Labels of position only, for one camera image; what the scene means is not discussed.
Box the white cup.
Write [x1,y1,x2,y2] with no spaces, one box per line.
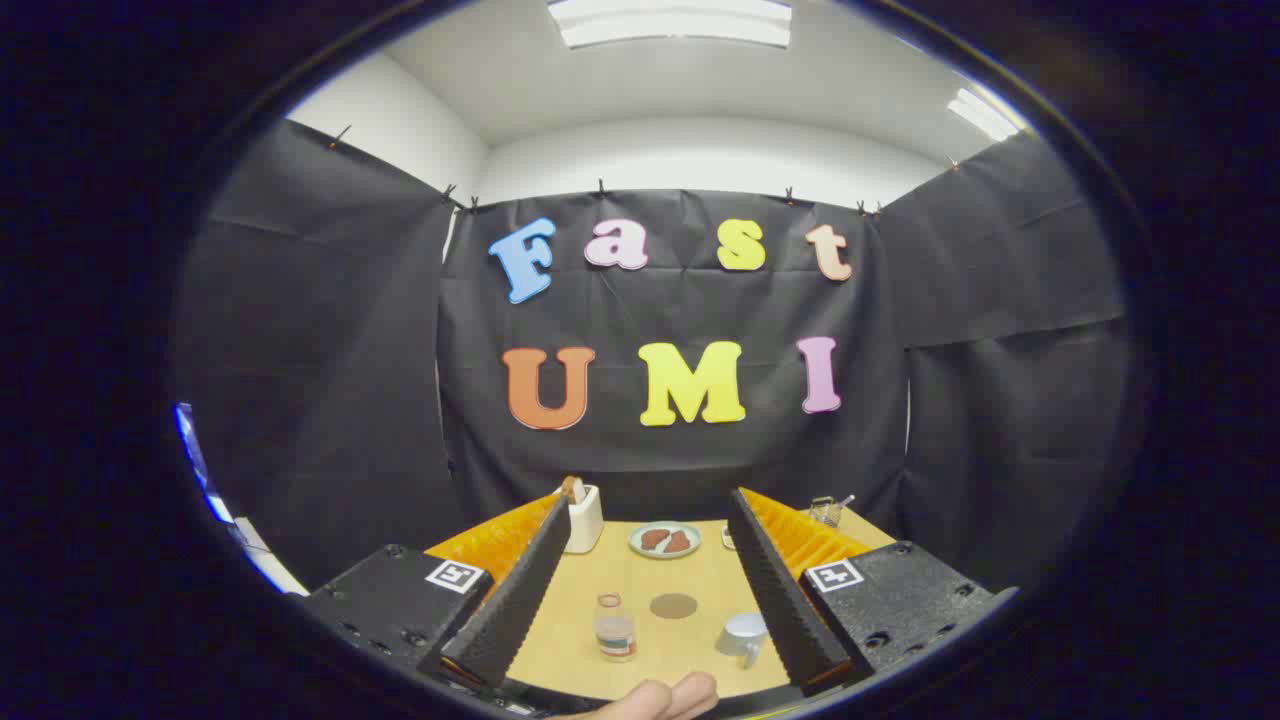
[715,612,771,669]

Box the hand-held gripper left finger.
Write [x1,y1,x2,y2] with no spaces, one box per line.
[300,492,573,691]

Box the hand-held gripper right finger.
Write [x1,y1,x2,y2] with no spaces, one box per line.
[726,487,1021,698]

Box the long ceiling light panel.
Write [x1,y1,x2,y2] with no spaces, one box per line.
[548,0,793,49]

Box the white toaster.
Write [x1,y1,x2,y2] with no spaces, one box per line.
[555,484,605,555]

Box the pale green plate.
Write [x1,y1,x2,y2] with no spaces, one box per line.
[628,521,703,559]

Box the black backdrop cloth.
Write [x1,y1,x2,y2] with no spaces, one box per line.
[170,118,1136,601]

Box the wooden table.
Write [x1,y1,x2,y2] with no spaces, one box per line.
[505,503,898,701]

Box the small ceiling light panel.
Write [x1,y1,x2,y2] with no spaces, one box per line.
[948,88,1021,141]

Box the clear juice bottle red ring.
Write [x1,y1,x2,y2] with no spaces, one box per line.
[593,591,638,663]

